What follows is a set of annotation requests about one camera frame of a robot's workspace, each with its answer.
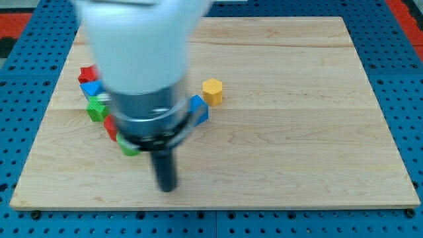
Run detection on yellow hexagon block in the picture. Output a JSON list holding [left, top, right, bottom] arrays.
[[202, 78, 223, 106]]

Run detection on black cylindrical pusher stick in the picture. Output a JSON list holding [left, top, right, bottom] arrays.
[[150, 149, 178, 192]]

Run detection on red star block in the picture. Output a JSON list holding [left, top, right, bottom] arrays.
[[78, 64, 99, 84]]

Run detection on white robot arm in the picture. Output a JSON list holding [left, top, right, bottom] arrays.
[[75, 0, 211, 192]]

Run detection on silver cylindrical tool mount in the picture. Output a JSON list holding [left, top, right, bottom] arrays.
[[108, 78, 198, 151]]

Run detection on blue triangle block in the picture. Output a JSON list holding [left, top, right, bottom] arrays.
[[80, 80, 104, 99]]

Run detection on green star block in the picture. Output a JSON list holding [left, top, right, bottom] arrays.
[[86, 96, 109, 122]]

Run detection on blue cube block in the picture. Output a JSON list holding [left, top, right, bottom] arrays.
[[189, 95, 209, 126]]

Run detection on wooden board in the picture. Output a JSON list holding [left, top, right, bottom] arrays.
[[10, 17, 420, 211]]

